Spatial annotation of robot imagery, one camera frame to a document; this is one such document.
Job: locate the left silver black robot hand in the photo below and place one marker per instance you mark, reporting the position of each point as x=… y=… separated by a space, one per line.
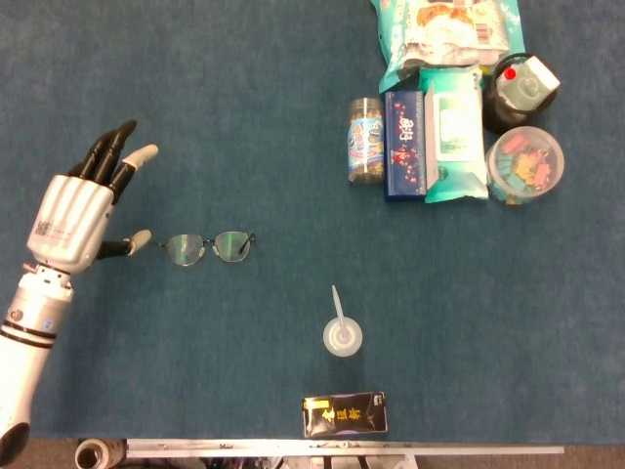
x=68 y=220

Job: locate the black wire-frame eyeglasses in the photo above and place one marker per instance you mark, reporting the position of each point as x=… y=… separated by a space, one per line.
x=185 y=248

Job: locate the blue felt table cover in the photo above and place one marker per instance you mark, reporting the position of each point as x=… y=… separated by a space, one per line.
x=195 y=342

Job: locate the brown tape roll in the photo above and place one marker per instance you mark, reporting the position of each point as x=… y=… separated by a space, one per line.
x=110 y=452

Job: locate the clear squeeze bottle long nozzle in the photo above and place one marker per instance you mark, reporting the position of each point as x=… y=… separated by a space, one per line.
x=342 y=342

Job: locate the clear snack jar blue label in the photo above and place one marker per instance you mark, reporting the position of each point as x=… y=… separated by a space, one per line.
x=365 y=146

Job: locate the black box gold characters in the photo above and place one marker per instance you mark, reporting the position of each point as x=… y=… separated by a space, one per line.
x=342 y=415

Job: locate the dark blue rectangular box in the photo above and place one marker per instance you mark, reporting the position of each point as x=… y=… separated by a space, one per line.
x=403 y=146

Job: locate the teal wet wipes pack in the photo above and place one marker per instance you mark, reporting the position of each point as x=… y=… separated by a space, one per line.
x=459 y=127

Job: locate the teal white snack bag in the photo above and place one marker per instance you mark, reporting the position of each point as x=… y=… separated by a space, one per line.
x=439 y=29

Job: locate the black mesh pen holder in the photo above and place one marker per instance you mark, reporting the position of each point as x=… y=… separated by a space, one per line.
x=498 y=117

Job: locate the clear tub of binder clips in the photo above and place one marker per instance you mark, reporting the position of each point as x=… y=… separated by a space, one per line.
x=525 y=166

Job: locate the green white small carton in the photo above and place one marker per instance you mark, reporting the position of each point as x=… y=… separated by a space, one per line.
x=532 y=83

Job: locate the silver metal rail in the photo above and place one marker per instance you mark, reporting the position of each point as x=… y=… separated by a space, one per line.
x=439 y=448

